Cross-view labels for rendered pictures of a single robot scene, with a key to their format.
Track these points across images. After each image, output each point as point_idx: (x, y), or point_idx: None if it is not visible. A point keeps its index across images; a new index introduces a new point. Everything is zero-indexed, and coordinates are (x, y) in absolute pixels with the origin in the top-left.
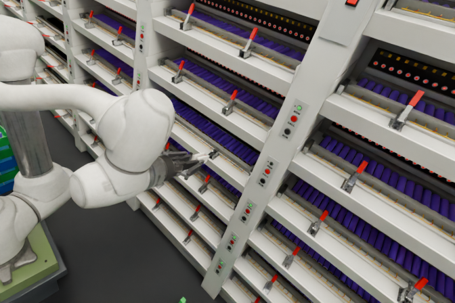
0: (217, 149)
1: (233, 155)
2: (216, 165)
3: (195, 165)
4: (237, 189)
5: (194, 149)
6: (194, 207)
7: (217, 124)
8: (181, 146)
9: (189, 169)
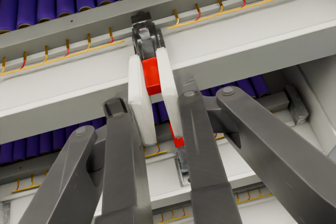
0: (144, 14)
1: None
2: (201, 61)
3: (249, 124)
4: (318, 57)
5: (67, 99)
6: (180, 212)
7: None
8: (8, 146)
9: (332, 195)
